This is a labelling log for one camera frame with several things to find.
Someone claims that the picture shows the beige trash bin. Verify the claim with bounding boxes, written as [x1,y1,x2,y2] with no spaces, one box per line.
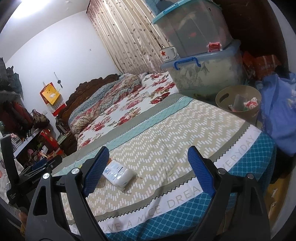
[215,85,261,125]

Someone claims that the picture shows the cluttered shelf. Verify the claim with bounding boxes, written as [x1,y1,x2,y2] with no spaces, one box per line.
[1,59,64,168]

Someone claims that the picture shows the carved wooden headboard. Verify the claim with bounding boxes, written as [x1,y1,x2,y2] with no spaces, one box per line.
[55,74,121,156]

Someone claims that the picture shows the zigzag patterned bed quilt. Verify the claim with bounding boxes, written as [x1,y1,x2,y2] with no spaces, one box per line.
[54,94,276,240]

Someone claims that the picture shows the folded patterned blanket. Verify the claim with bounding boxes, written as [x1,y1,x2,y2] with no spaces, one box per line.
[68,73,142,139]

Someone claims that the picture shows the blue cloth bundle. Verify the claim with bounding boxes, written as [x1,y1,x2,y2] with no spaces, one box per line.
[255,73,296,156]

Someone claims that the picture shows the blue-lid clear storage box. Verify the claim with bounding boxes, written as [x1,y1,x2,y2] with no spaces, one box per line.
[161,40,245,100]

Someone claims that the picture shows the floral bed sheet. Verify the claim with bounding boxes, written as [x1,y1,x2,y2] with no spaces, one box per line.
[77,72,178,150]

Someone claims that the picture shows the orange red snack bags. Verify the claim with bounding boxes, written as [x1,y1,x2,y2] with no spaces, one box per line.
[242,52,281,80]

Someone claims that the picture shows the red small packet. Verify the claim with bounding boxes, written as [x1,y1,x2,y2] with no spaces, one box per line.
[207,42,222,53]

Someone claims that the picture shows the white enamel star mug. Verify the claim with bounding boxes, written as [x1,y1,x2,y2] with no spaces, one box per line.
[159,47,178,62]

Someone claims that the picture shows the beige leaf-pattern curtain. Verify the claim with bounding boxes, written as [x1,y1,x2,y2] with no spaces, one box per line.
[86,0,170,74]

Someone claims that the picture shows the teal-lid storage box middle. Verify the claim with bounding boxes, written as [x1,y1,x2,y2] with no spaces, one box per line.
[152,1,233,58]

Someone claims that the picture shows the yellow red wall calendar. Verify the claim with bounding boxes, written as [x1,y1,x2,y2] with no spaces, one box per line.
[40,82,66,117]

